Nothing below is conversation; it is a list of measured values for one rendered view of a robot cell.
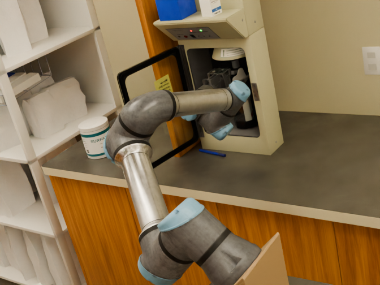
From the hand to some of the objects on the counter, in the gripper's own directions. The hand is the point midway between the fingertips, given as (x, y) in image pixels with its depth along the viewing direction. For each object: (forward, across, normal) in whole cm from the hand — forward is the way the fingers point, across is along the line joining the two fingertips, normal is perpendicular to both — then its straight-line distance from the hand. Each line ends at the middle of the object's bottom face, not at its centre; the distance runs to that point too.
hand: (237, 76), depth 234 cm
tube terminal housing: (+2, +2, +28) cm, 29 cm away
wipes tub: (-23, +64, +27) cm, 74 cm away
